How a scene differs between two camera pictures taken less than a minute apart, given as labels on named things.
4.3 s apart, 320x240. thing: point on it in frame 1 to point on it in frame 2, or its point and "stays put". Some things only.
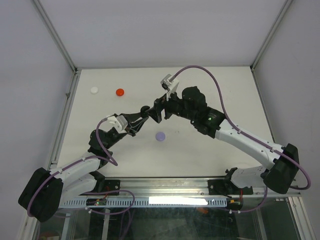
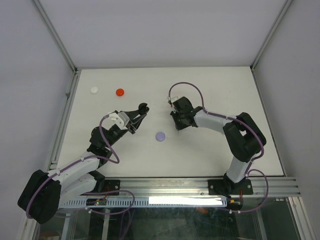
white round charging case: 94,90 stays put
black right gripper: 155,112 to 178,126
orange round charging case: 119,92 stays put
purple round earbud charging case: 160,136 stays put
